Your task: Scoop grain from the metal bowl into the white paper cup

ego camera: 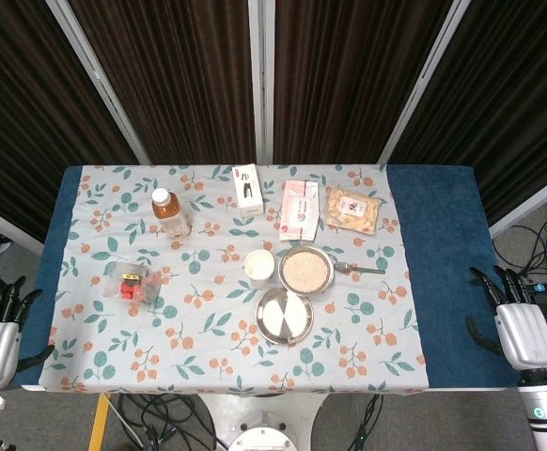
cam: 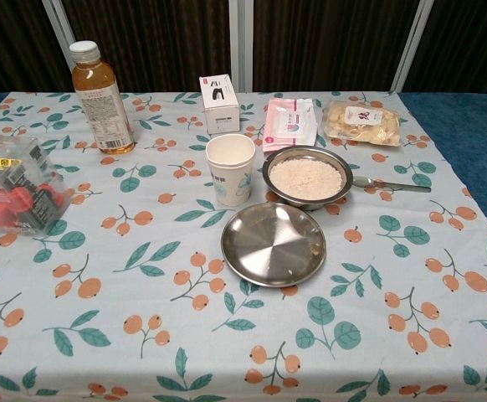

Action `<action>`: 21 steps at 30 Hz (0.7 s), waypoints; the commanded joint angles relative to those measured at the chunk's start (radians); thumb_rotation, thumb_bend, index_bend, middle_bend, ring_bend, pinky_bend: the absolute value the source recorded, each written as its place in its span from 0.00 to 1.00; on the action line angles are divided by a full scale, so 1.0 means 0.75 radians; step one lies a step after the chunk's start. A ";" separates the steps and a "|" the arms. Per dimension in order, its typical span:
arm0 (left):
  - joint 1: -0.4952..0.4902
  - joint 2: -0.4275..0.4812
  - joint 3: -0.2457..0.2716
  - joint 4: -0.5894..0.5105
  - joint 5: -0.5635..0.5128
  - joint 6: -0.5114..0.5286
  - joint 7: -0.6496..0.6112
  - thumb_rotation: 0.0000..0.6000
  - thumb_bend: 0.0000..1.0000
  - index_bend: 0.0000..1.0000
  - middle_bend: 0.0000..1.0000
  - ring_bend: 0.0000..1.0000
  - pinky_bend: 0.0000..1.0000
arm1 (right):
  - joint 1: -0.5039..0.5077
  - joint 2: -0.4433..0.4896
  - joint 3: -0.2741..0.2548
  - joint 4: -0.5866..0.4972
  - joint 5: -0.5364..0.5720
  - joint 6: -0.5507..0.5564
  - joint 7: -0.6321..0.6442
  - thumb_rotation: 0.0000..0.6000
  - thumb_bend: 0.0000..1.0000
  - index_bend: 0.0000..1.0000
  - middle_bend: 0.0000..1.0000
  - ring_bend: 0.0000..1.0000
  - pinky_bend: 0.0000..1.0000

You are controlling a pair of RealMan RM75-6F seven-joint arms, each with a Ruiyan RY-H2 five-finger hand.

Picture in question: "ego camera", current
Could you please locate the yellow floor tape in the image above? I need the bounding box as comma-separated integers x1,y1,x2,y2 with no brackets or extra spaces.
86,393,111,451

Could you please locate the dark partition screen panel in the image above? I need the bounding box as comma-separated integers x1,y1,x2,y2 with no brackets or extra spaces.
249,0,472,166
0,0,150,255
379,0,547,239
47,0,274,166

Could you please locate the white paper cup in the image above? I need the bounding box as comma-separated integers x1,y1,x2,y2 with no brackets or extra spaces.
243,248,275,283

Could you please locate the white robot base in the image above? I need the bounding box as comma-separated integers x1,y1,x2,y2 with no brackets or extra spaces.
197,393,336,451

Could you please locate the steel plate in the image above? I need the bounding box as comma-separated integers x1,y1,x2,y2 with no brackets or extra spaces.
255,287,314,346

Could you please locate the metal spoon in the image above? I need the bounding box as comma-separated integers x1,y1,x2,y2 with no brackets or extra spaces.
332,261,386,276

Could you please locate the amber tea bottle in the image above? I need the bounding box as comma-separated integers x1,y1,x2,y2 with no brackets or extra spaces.
150,187,195,239

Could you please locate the pink wet wipes pack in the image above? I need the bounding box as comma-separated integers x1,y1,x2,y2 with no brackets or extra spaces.
277,179,324,241

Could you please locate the floral printed tablecloth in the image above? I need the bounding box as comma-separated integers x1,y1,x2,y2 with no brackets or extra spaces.
38,163,430,395

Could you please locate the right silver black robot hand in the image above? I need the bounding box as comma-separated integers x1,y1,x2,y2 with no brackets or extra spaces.
464,265,547,373

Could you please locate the black cable bundle under table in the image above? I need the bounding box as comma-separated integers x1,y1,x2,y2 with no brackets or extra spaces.
111,393,221,451

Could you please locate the clear snack bag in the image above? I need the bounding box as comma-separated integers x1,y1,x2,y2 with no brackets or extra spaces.
323,185,383,235

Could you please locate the steel bowl of rice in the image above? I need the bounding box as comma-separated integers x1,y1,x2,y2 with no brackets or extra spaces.
277,245,336,296

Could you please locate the white cardboard product box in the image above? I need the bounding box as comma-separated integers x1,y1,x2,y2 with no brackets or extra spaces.
231,163,265,218

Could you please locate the blue table cloth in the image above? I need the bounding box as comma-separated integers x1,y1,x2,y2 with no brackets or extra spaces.
17,163,522,391

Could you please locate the clear box with red items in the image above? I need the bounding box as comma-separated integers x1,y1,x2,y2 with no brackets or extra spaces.
102,261,163,311

